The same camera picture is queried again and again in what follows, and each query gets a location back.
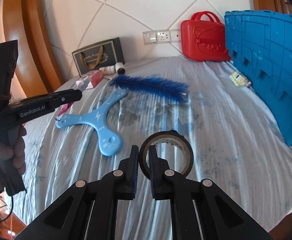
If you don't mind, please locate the black tape roll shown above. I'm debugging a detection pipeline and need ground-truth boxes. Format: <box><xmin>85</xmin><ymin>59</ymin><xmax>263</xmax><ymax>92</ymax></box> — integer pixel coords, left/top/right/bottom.
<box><xmin>138</xmin><ymin>130</ymin><xmax>194</xmax><ymax>179</ymax></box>

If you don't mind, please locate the pink white tube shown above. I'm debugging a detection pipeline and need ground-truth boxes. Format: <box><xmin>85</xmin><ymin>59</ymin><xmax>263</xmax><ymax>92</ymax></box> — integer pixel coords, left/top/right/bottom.
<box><xmin>54</xmin><ymin>76</ymin><xmax>91</xmax><ymax>122</ymax></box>

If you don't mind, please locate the red white tissue pack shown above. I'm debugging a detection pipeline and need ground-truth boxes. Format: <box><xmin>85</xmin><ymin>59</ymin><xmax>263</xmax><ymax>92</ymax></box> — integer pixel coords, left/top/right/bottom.
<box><xmin>74</xmin><ymin>70</ymin><xmax>103</xmax><ymax>92</ymax></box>

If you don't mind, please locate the white paper roll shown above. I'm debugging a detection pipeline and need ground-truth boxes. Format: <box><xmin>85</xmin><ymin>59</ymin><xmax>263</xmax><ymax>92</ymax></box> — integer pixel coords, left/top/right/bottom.
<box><xmin>115</xmin><ymin>62</ymin><xmax>126</xmax><ymax>75</ymax></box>

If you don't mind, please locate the person's left hand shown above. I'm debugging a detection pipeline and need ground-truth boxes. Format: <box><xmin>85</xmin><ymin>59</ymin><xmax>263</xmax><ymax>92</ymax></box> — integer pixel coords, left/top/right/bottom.
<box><xmin>0</xmin><ymin>125</ymin><xmax>27</xmax><ymax>193</ymax></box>

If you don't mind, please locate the blue feather duster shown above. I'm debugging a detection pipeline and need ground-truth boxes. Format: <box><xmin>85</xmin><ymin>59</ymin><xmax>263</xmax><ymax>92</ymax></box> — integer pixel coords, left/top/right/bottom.
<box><xmin>110</xmin><ymin>75</ymin><xmax>189</xmax><ymax>103</ymax></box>

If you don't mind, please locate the black gift box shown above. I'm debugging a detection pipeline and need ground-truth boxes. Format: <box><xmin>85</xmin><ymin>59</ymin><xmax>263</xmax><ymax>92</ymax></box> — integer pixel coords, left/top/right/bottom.
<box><xmin>72</xmin><ymin>37</ymin><xmax>125</xmax><ymax>76</ymax></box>

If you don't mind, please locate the yellow snack packet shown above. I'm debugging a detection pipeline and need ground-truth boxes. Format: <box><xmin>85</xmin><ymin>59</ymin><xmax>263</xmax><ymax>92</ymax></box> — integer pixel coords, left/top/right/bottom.
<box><xmin>229</xmin><ymin>71</ymin><xmax>251</xmax><ymax>88</ymax></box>

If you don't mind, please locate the red toy suitcase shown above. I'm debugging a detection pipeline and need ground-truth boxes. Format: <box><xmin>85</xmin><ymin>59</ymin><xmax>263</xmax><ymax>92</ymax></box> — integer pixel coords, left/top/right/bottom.
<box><xmin>180</xmin><ymin>11</ymin><xmax>231</xmax><ymax>62</ymax></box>

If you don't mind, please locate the blue plastic crate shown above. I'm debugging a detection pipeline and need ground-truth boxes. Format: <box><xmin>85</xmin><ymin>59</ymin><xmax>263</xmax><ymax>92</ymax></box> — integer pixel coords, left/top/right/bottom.
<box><xmin>224</xmin><ymin>10</ymin><xmax>292</xmax><ymax>146</ymax></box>

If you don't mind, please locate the wall socket panel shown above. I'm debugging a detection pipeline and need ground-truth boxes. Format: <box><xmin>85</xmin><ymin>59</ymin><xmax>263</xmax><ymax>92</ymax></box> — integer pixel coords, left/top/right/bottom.
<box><xmin>142</xmin><ymin>29</ymin><xmax>181</xmax><ymax>44</ymax></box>

